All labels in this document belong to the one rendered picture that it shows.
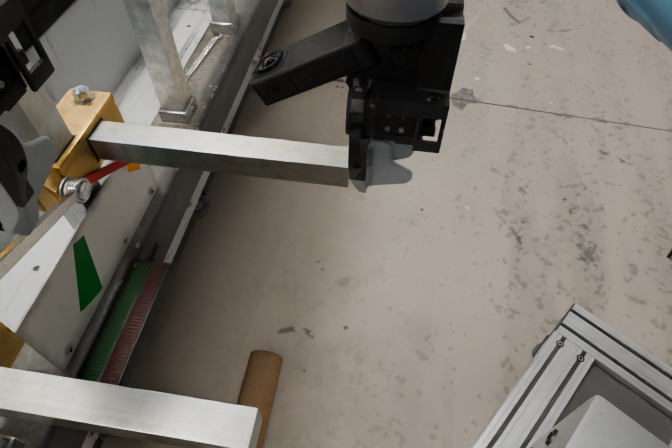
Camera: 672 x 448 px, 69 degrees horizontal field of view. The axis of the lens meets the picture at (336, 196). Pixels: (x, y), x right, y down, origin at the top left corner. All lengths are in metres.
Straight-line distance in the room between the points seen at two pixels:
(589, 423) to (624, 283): 1.37
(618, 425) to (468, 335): 1.13
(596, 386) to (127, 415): 0.94
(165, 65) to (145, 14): 0.08
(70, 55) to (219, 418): 0.68
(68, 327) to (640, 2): 0.55
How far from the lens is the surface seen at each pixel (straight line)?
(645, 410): 1.20
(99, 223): 0.60
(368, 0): 0.35
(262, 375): 1.21
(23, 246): 0.43
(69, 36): 0.94
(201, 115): 0.81
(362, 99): 0.40
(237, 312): 1.37
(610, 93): 2.22
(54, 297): 0.56
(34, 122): 0.51
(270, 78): 0.41
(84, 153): 0.56
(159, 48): 0.73
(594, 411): 0.25
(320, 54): 0.39
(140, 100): 1.00
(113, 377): 0.58
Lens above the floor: 1.21
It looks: 50 degrees down
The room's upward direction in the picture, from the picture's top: straight up
